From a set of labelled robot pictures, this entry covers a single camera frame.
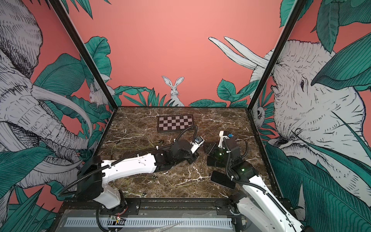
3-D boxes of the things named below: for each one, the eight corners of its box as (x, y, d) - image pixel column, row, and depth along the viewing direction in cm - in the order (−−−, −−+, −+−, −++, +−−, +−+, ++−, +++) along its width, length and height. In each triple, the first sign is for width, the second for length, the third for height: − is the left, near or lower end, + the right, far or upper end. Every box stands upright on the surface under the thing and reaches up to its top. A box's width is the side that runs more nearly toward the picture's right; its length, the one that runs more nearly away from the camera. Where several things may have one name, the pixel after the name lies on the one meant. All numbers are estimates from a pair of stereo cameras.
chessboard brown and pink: (157, 133, 107) (156, 130, 104) (158, 118, 116) (157, 115, 113) (194, 130, 109) (195, 127, 106) (192, 116, 118) (192, 113, 115)
